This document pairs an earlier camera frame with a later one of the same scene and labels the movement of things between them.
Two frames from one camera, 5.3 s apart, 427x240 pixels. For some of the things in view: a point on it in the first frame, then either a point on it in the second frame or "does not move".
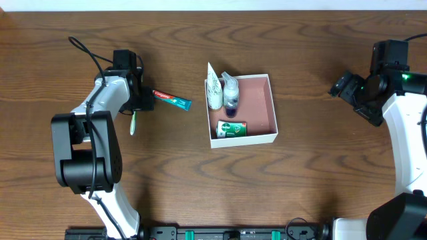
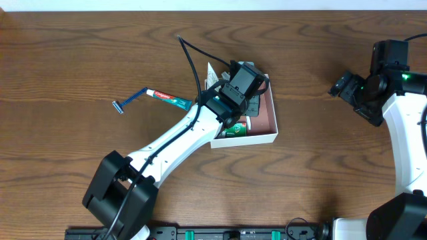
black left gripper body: x=145 y=99 -> x=253 y=105
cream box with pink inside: x=257 y=109 does not move
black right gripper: x=349 y=88 does not move
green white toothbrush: x=133 y=123 -> x=248 y=122
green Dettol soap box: x=231 y=129 does not move
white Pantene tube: x=215 y=92 does not move
